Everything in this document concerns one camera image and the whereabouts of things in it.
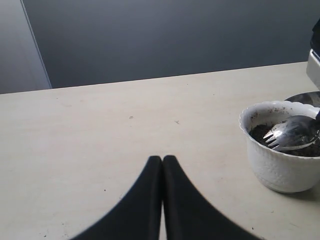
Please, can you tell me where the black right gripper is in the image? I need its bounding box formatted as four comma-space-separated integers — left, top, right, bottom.
306, 20, 320, 90

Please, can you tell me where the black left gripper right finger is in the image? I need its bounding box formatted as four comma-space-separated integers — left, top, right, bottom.
162, 155, 253, 240

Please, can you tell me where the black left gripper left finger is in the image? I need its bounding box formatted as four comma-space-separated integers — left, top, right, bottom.
73, 155, 162, 240

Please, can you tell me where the stainless steel spork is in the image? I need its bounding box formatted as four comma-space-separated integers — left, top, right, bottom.
262, 115, 320, 151

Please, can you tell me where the dark soil in pot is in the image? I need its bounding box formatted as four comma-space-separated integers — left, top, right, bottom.
249, 124, 320, 157

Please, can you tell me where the white scalloped flower pot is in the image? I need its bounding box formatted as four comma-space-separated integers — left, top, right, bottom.
239, 100, 320, 193

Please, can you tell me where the round stainless steel plate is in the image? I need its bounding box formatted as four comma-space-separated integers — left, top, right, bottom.
285, 91, 320, 108

